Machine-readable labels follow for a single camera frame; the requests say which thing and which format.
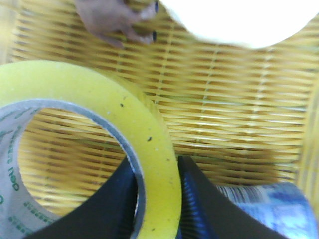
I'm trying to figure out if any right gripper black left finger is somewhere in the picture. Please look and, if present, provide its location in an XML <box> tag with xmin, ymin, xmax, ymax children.
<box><xmin>29</xmin><ymin>158</ymin><xmax>137</xmax><ymax>239</ymax></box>

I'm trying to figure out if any purple foam cube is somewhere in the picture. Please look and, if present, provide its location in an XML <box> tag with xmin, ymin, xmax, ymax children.
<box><xmin>217</xmin><ymin>182</ymin><xmax>319</xmax><ymax>239</ymax></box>

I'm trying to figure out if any yellow packing tape roll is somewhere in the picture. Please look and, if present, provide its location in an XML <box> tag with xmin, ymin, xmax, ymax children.
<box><xmin>0</xmin><ymin>60</ymin><xmax>181</xmax><ymax>239</ymax></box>

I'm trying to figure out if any pale yellow croissant toy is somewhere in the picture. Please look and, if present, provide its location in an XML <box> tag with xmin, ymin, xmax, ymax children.
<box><xmin>161</xmin><ymin>0</ymin><xmax>319</xmax><ymax>49</ymax></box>

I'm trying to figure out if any brown toy animal figure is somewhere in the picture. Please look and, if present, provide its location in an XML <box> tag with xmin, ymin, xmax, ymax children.
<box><xmin>74</xmin><ymin>0</ymin><xmax>159</xmax><ymax>48</ymax></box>

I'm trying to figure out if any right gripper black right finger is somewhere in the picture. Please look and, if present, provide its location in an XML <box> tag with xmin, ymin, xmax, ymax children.
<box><xmin>176</xmin><ymin>155</ymin><xmax>284</xmax><ymax>239</ymax></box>

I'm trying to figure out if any yellow woven basket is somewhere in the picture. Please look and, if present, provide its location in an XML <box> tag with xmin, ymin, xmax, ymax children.
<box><xmin>0</xmin><ymin>0</ymin><xmax>319</xmax><ymax>217</ymax></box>

